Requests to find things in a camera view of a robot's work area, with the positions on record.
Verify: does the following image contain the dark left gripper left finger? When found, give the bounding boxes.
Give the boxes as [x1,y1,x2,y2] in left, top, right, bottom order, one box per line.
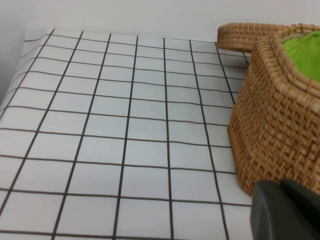
[249,179,320,240]

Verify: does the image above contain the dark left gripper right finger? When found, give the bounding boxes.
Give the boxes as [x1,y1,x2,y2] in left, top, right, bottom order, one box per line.
[279,177,320,221]

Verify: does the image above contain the woven rattan basket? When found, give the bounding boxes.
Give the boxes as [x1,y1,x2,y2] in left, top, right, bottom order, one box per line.
[227,22,320,197]

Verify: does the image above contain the green fabric basket liner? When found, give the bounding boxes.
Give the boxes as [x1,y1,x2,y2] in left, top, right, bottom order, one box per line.
[280,30,320,83]

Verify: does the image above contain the woven rattan basket lid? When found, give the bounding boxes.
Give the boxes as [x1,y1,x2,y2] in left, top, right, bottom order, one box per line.
[216,22,292,54]

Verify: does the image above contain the white checked tablecloth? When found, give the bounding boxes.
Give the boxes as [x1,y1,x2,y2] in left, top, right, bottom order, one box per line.
[0,28,254,240]

